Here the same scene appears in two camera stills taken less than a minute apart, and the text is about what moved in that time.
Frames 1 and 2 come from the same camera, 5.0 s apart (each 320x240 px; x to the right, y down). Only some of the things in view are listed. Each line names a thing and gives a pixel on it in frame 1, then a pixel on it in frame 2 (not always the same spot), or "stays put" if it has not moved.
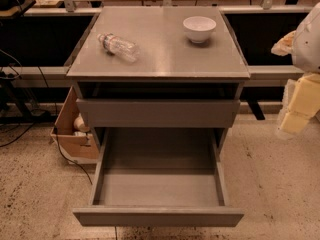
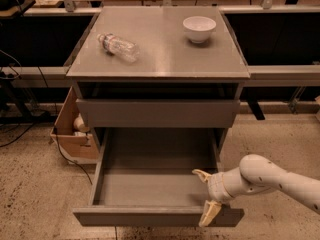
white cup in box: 80,124 stays put
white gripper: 308,47 to 216,186
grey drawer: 159,177 stays put
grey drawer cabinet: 158,68 stays put
